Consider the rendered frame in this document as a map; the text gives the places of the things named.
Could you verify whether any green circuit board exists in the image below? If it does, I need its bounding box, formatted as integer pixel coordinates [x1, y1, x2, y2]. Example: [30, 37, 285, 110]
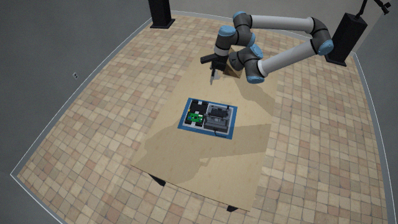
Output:
[187, 113, 203, 122]

